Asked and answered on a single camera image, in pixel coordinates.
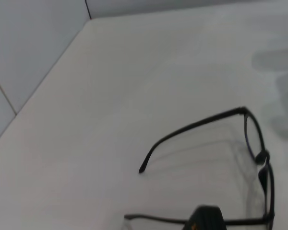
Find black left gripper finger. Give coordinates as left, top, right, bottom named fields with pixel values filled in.
left=182, top=205, right=225, bottom=230

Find black frame glasses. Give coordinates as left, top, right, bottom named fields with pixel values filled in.
left=124, top=106, right=276, bottom=230

